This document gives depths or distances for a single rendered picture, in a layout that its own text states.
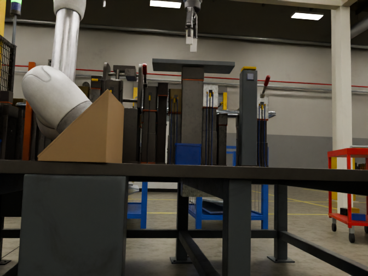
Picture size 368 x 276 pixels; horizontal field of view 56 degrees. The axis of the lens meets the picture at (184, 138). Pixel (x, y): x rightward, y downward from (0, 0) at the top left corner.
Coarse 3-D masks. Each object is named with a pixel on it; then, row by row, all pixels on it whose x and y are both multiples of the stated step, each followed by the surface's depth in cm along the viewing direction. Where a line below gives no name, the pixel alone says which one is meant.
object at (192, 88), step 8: (184, 72) 155; (192, 72) 155; (200, 72) 155; (184, 80) 155; (192, 80) 155; (200, 80) 156; (184, 88) 155; (192, 88) 155; (200, 88) 155; (184, 96) 154; (192, 96) 155; (200, 96) 155; (184, 104) 154; (192, 104) 154; (200, 104) 154; (184, 112) 154; (192, 112) 154; (200, 112) 154; (184, 120) 153; (192, 120) 154; (200, 120) 154; (184, 128) 153; (192, 128) 153; (200, 128) 154; (184, 136) 153; (192, 136) 153; (200, 136) 153; (200, 160) 152
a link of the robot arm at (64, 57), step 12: (60, 0) 151; (72, 0) 152; (84, 0) 157; (60, 12) 152; (72, 12) 152; (60, 24) 149; (72, 24) 151; (60, 36) 147; (72, 36) 149; (60, 48) 145; (72, 48) 147; (60, 60) 142; (72, 60) 146; (72, 72) 144; (48, 132) 131
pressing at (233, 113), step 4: (16, 104) 177; (20, 104) 177; (24, 104) 177; (140, 112) 197; (216, 112) 190; (220, 112) 190; (224, 112) 183; (228, 112) 183; (232, 112) 183; (236, 112) 183; (268, 112) 184; (272, 112) 184; (228, 116) 201; (232, 116) 201; (268, 116) 197; (272, 116) 194
